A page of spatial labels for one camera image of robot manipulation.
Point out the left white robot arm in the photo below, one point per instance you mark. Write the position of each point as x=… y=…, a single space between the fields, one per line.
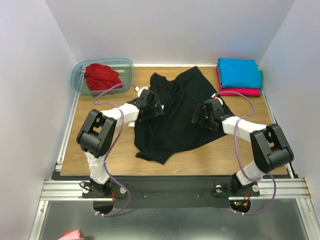
x=101 y=130

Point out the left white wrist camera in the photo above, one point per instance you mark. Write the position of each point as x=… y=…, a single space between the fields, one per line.
x=139 y=90

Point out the pink cloth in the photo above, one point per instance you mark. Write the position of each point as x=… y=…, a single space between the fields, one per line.
x=72 y=235

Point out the folded green t shirt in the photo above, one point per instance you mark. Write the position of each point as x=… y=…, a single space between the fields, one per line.
x=262 y=78

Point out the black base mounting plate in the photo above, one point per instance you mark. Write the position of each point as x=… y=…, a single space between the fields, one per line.
x=161 y=192

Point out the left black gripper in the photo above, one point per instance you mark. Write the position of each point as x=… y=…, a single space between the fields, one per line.
x=157 y=111

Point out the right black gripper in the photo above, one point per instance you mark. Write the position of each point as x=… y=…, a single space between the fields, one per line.
x=200 y=115

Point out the folded blue t shirt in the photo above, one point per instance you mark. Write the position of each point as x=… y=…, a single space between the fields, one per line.
x=239 y=73

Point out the folded pink t shirt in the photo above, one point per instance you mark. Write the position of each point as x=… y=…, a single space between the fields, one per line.
x=231 y=91

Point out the aluminium frame rail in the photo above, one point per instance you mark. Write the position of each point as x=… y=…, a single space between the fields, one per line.
x=61 y=190

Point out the clear blue plastic bin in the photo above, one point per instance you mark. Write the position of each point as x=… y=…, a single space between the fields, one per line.
x=123 y=66

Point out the red t shirt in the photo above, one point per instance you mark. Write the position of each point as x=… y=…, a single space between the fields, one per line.
x=100 y=77

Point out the black t shirt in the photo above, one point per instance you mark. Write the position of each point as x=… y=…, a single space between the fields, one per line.
x=158 y=138

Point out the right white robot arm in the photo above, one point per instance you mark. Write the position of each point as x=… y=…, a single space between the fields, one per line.
x=270 y=147

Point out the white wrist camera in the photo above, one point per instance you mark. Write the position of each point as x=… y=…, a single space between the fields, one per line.
x=217 y=97
x=139 y=90

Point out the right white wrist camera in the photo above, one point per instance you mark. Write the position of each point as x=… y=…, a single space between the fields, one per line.
x=217 y=97

